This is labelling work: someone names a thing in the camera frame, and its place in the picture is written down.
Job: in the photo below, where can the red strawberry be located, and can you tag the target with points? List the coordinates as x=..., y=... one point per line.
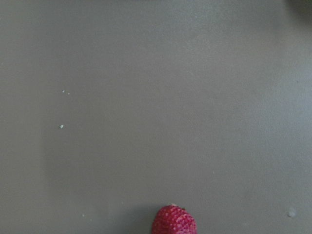
x=172, y=219

